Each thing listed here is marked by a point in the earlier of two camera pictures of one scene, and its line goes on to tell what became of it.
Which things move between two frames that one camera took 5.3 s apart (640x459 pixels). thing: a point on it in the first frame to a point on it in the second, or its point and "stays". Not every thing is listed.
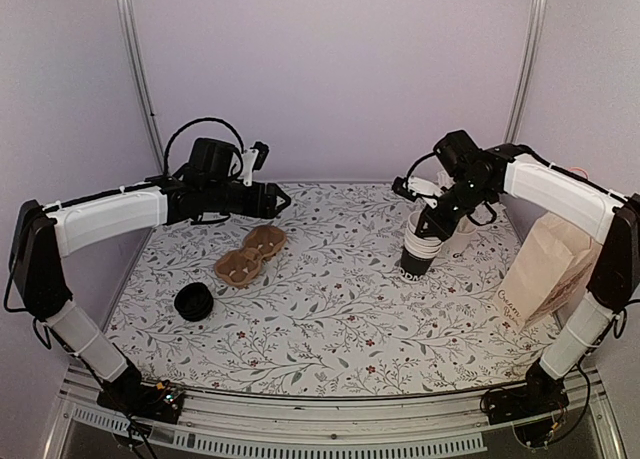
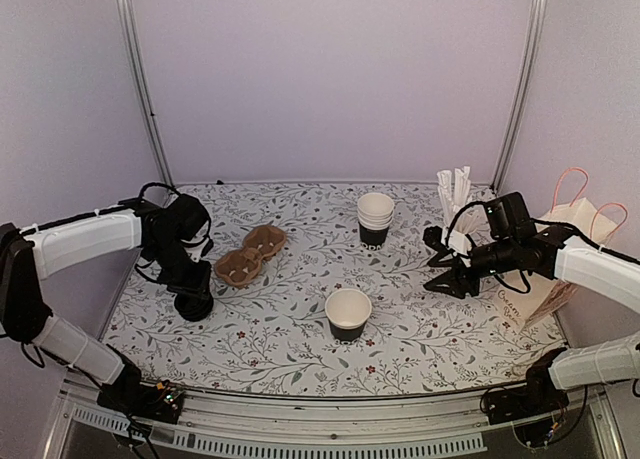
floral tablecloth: (316, 301) stays
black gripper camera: (397, 187) to (473, 248)
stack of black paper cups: (420, 251) to (375, 211)
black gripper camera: (263, 152) to (207, 246)
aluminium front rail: (237, 423) stays
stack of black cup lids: (194, 301) stays
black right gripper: (436, 223) to (457, 282)
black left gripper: (268, 211) to (199, 282)
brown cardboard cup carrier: (242, 267) stays
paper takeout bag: (555, 263) stays
